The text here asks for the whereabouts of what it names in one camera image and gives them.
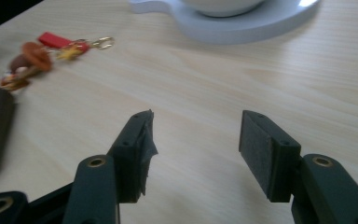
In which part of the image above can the keychain with red tag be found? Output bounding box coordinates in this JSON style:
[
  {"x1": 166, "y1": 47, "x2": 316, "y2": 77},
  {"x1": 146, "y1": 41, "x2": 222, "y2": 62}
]
[{"x1": 0, "y1": 31, "x2": 116, "y2": 92}]

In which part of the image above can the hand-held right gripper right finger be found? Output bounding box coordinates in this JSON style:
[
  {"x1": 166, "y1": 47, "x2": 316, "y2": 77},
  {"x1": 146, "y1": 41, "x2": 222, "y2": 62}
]
[{"x1": 238, "y1": 109, "x2": 358, "y2": 224}]

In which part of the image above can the white round tray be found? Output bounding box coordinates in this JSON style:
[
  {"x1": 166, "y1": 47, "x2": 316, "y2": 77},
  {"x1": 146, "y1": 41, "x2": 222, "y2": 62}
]
[{"x1": 128, "y1": 0, "x2": 322, "y2": 45}]

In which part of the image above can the white bowl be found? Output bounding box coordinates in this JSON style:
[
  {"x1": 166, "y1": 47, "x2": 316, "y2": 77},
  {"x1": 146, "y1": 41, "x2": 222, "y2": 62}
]
[{"x1": 180, "y1": 0, "x2": 267, "y2": 18}]

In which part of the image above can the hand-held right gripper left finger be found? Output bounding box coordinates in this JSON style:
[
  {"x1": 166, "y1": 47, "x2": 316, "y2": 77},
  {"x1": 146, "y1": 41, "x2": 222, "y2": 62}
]
[{"x1": 62, "y1": 109, "x2": 159, "y2": 224}]

